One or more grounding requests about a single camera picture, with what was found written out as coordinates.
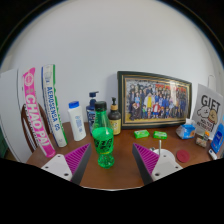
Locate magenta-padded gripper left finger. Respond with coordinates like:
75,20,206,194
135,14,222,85
40,142,93,186

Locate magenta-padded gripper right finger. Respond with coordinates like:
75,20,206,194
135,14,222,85
131,142,184,186

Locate green plastic drink bottle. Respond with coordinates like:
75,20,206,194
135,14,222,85
91,100,116,169

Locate flat round red coaster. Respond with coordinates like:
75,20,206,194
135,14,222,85
175,149,191,164

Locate small green soap packet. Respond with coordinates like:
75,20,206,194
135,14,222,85
133,129,151,140
153,130,168,140

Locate blue tissue pack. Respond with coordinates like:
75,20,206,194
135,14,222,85
175,118,198,140

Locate small floral pouch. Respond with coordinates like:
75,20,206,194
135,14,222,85
195,132,209,148

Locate white blue-capped lotion bottle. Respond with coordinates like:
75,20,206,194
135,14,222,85
67,101,87,142

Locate pink shuttlecock tube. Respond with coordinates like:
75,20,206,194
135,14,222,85
21,67,57,158

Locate white green shuttlecock tube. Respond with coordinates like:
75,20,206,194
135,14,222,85
41,64,69,148

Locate blue box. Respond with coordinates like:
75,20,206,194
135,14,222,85
210,122,224,154

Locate dark blue pump bottle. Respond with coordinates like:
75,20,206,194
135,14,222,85
85,91,100,136

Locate amber pump bottle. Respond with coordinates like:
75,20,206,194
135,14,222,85
107,96,122,136

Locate framed group picture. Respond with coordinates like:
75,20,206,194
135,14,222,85
116,70,193,130

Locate white printed gift bag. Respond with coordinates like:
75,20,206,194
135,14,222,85
191,74,224,141

